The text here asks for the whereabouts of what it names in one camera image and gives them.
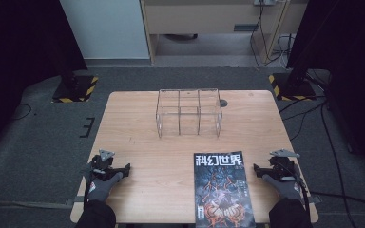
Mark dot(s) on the black stand pole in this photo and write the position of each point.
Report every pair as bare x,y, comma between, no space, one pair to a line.
301,57

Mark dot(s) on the black stand base striped edge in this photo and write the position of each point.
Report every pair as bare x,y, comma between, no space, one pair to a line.
293,88
76,90

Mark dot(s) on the round table grommet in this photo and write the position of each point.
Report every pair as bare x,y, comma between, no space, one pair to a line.
223,103

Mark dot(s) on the beige wooden desk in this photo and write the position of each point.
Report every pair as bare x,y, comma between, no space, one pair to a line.
202,15

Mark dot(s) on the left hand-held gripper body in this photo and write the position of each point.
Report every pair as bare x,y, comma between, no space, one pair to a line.
104,161

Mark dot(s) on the white panel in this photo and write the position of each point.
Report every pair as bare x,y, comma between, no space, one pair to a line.
104,28

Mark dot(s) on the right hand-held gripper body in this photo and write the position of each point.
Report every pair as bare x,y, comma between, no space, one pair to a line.
283,166

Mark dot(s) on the dark illustrated magazine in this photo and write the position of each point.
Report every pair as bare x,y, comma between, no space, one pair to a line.
225,186

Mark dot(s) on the person's right hand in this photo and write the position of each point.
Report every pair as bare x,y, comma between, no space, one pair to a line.
283,188

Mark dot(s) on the person's left hand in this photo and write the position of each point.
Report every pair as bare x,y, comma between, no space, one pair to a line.
101,188

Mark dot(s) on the black curtain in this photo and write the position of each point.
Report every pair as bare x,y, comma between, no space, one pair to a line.
351,63
22,47

